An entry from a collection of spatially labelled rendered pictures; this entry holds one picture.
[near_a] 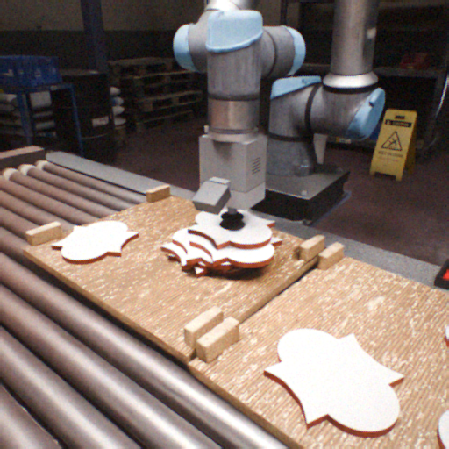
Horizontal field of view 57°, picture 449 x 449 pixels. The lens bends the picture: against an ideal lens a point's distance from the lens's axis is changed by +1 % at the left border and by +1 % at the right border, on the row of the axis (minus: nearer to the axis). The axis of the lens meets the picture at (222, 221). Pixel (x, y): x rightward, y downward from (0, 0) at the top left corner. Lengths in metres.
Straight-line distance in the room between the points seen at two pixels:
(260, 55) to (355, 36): 0.37
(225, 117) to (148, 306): 0.28
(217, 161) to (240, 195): 0.06
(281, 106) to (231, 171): 0.45
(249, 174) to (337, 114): 0.41
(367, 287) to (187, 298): 0.27
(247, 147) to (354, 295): 0.26
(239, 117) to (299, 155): 0.49
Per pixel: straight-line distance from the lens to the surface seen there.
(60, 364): 0.58
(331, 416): 0.45
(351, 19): 0.94
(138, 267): 0.69
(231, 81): 0.59
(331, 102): 0.98
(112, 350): 0.57
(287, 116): 1.04
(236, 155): 0.60
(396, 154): 4.15
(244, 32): 0.59
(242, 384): 0.48
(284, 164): 1.05
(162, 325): 0.56
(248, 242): 0.63
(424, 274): 0.77
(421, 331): 0.60
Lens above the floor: 1.29
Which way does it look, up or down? 25 degrees down
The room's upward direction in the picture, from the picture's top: straight up
